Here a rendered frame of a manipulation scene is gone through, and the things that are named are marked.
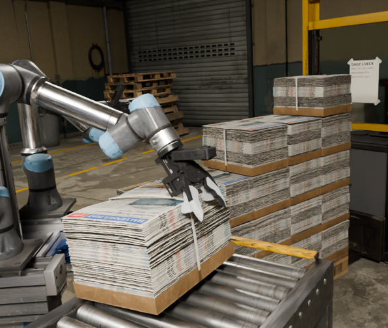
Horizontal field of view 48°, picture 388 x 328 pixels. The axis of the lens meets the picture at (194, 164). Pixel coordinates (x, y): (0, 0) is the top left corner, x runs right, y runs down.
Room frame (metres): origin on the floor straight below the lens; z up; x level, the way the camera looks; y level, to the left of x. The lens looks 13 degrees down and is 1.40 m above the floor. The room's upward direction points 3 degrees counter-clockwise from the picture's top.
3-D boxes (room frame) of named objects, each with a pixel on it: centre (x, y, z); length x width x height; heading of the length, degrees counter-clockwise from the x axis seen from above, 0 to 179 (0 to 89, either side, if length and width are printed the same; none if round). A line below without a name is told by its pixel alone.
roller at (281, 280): (1.24, -0.09, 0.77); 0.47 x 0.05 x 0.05; 55
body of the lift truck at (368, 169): (3.21, -1.39, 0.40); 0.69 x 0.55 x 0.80; 38
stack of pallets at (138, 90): (8.97, 0.97, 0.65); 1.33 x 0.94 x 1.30; 149
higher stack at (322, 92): (2.71, -0.75, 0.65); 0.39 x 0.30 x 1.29; 38
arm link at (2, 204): (1.37, 0.68, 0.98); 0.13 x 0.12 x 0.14; 170
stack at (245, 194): (2.27, -0.18, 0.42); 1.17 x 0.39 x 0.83; 128
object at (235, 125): (2.36, -0.28, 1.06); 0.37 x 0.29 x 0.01; 39
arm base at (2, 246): (1.38, 0.67, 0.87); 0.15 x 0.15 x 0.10
